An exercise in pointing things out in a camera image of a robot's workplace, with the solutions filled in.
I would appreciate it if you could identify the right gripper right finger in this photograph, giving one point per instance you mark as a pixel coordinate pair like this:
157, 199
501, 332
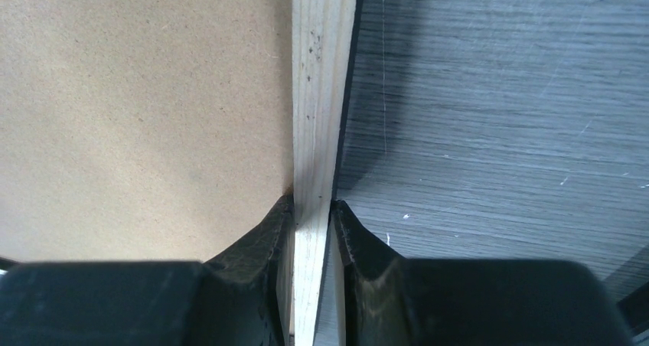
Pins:
384, 298

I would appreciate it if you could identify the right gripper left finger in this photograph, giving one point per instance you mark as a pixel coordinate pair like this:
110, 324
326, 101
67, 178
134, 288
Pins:
239, 297

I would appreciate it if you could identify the black picture frame with photo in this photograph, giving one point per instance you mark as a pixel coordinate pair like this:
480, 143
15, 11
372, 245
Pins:
163, 130

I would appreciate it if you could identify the black white checkerboard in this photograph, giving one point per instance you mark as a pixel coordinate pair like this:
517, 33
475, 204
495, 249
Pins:
628, 285

